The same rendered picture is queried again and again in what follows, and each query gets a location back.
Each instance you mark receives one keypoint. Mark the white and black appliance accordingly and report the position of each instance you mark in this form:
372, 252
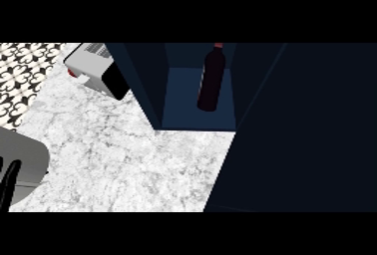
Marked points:
96, 68

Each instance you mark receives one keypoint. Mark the dark wine bottle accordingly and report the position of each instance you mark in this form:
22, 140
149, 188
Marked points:
211, 83

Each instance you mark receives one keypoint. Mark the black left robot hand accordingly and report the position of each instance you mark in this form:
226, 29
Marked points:
10, 186

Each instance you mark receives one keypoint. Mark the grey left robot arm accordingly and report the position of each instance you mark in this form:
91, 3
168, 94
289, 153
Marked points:
28, 156

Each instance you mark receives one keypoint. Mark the dark blue cabinet door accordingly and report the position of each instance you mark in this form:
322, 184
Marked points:
304, 132

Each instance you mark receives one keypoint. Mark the dark blue cabinet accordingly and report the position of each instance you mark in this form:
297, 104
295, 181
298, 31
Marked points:
172, 99

